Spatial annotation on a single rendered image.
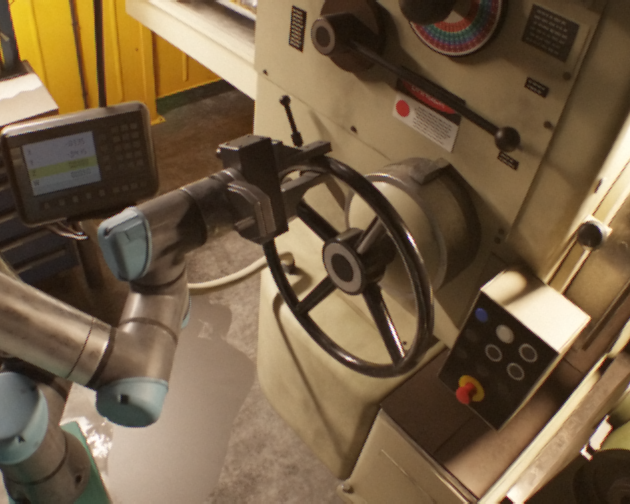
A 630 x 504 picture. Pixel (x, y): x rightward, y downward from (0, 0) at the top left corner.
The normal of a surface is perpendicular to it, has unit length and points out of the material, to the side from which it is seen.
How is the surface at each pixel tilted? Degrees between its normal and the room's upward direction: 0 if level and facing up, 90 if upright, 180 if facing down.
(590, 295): 88
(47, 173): 70
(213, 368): 0
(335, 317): 0
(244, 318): 0
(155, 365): 39
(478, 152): 90
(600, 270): 81
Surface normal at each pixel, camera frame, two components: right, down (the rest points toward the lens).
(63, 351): 0.42, 0.14
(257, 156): 0.64, 0.25
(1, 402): 0.11, -0.61
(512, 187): -0.75, 0.40
